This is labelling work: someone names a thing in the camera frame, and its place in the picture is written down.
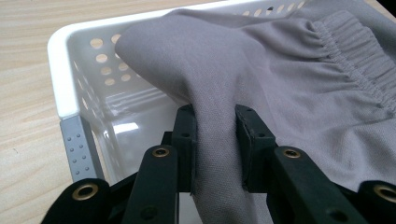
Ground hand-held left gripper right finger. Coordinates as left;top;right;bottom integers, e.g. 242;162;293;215
234;104;278;194

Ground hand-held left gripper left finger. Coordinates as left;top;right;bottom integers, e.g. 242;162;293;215
162;104;199;194

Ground gray pants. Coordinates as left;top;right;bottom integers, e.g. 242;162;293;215
114;0;396;224

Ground white plastic basket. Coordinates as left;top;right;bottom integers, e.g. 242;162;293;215
47;0;307;224

